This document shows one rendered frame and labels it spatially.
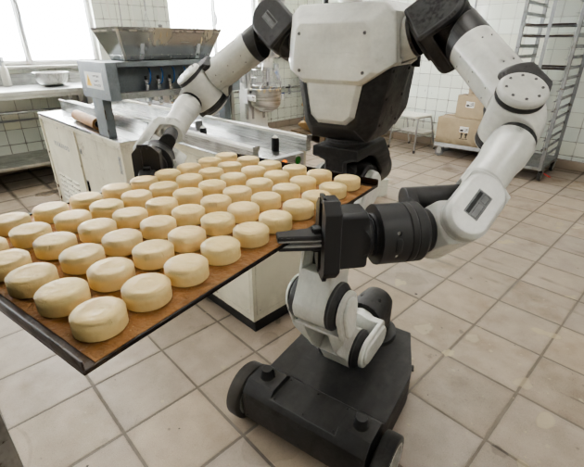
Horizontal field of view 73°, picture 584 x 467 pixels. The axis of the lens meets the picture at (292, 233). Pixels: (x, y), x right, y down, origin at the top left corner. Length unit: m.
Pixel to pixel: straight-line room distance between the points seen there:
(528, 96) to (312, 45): 0.47
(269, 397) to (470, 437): 0.73
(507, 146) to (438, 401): 1.24
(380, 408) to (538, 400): 0.71
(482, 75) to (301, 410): 1.07
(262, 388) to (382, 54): 1.07
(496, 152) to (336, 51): 0.44
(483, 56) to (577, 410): 1.46
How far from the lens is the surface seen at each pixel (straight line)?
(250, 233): 0.53
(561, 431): 1.86
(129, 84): 2.14
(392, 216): 0.56
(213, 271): 0.49
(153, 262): 0.51
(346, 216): 0.54
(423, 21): 0.94
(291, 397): 1.43
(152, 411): 1.72
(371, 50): 0.93
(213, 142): 1.72
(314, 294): 1.11
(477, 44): 0.87
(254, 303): 1.84
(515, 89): 0.76
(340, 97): 0.98
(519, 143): 0.72
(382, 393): 1.50
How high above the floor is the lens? 1.25
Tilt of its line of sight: 25 degrees down
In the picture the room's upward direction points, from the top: straight up
